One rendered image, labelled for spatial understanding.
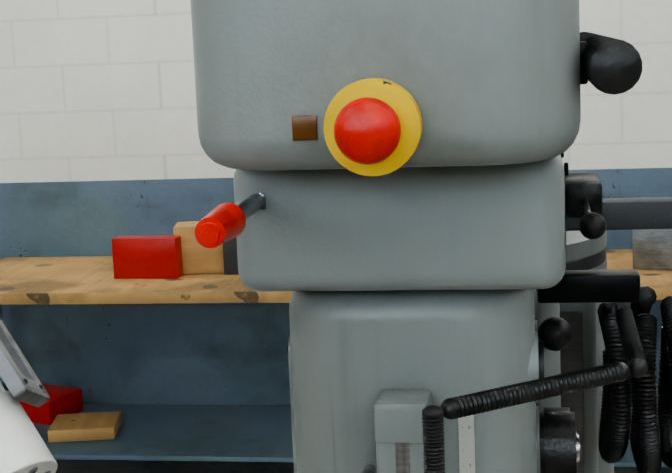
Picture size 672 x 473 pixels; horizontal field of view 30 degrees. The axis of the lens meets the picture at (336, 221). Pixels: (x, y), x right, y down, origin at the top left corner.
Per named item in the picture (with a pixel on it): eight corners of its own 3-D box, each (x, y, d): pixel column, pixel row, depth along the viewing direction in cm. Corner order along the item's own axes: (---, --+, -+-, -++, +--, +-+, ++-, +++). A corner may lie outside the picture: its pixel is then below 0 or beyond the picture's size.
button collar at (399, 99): (421, 175, 77) (418, 77, 76) (325, 177, 78) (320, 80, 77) (424, 171, 79) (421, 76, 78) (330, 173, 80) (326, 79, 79)
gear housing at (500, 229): (571, 293, 88) (569, 152, 87) (233, 296, 92) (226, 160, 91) (559, 218, 121) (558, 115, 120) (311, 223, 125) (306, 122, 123)
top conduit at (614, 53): (642, 94, 79) (642, 38, 79) (575, 96, 80) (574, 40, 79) (602, 66, 123) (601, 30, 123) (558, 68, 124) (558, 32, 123)
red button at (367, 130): (399, 165, 74) (397, 97, 74) (332, 166, 75) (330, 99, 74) (405, 159, 77) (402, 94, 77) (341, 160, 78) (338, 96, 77)
